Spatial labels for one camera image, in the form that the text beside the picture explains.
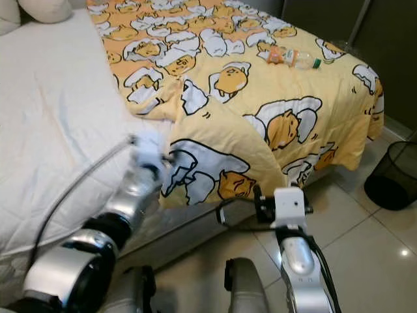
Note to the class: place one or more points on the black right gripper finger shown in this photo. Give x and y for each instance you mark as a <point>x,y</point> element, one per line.
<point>258,194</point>

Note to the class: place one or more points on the yellow cartoon print blanket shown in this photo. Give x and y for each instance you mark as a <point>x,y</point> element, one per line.
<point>234,98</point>

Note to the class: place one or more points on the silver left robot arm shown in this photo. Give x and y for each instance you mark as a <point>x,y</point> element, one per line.
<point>78,274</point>

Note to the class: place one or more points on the grey right robot leg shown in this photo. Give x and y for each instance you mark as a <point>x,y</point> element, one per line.
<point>247,287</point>

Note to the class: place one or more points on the grey robot leg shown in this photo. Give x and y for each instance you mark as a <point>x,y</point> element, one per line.
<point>247,287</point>
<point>133,293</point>

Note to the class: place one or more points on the white bed sheet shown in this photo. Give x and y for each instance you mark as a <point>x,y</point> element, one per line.
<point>52,117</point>

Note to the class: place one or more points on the black mesh waste bin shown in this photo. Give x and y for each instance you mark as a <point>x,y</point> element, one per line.
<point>391,176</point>

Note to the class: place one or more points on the grey left robot leg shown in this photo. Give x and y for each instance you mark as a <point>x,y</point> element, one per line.
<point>133,293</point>

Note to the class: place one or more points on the orange packet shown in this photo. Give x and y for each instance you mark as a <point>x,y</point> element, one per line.
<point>270,55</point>

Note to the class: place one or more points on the clear bottle with green cap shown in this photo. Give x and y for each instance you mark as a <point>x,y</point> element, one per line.
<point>300,60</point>

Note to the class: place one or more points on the grey sliding door wardrobe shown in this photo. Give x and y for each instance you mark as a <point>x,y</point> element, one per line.
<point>365,26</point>

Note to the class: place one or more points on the beige plush toy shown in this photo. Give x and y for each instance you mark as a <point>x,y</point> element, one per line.
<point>42,8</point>

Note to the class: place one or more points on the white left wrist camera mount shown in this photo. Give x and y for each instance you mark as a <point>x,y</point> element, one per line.
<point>148,155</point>

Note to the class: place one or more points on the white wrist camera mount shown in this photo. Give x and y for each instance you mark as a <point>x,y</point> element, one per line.
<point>290,205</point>
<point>148,155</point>

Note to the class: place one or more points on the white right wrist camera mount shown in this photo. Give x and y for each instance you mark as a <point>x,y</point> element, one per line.
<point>290,205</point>

